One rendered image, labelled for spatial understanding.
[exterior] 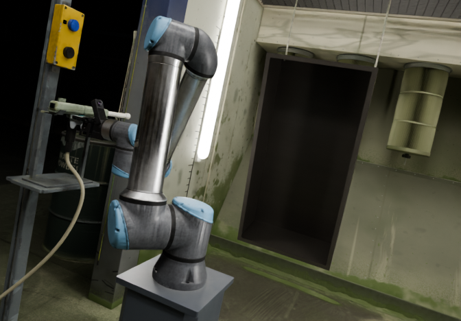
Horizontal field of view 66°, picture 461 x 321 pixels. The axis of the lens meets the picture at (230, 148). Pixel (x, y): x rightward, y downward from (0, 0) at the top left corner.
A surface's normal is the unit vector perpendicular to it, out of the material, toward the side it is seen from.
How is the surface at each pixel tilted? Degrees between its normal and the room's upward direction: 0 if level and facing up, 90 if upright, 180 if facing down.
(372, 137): 90
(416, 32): 90
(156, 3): 90
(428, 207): 57
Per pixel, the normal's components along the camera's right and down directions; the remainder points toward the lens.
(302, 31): -0.37, 0.00
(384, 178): -0.19, -0.54
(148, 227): 0.54, 0.04
